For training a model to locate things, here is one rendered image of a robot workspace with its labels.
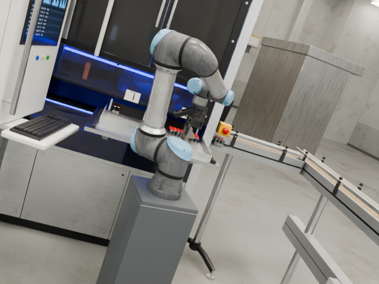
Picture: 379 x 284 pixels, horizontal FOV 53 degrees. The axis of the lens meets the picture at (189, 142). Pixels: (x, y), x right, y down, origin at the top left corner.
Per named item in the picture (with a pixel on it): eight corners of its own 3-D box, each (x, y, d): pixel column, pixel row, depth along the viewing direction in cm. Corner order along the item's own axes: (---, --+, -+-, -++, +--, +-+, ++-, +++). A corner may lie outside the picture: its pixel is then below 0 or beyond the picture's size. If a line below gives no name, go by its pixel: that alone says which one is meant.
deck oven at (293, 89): (317, 174, 701) (366, 67, 655) (263, 161, 653) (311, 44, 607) (273, 145, 842) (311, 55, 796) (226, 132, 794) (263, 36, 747)
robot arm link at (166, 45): (153, 168, 159) (186, 37, 138) (124, 153, 164) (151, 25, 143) (167, 159, 170) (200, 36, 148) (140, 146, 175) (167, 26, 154)
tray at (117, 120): (105, 109, 230) (106, 103, 229) (146, 122, 235) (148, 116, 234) (98, 122, 198) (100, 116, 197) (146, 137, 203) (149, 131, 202)
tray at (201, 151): (159, 131, 226) (162, 125, 225) (201, 143, 231) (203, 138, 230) (162, 147, 193) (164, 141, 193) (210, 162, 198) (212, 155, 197)
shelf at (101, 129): (95, 110, 230) (96, 106, 229) (205, 143, 243) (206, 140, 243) (83, 129, 184) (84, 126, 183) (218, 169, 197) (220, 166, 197)
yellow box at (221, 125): (215, 131, 240) (219, 120, 239) (225, 134, 242) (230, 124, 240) (217, 134, 233) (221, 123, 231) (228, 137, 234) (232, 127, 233)
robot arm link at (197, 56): (219, 40, 137) (237, 91, 183) (192, 31, 141) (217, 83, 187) (204, 69, 136) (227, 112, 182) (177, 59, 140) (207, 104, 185)
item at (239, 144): (205, 146, 245) (214, 123, 241) (202, 139, 260) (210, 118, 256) (300, 174, 258) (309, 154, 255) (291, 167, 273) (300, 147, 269)
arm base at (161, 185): (185, 202, 160) (193, 181, 158) (151, 196, 154) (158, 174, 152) (175, 186, 173) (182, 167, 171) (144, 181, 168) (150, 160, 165)
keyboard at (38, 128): (47, 115, 205) (48, 111, 204) (71, 124, 205) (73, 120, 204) (8, 130, 166) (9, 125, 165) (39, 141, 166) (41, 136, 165)
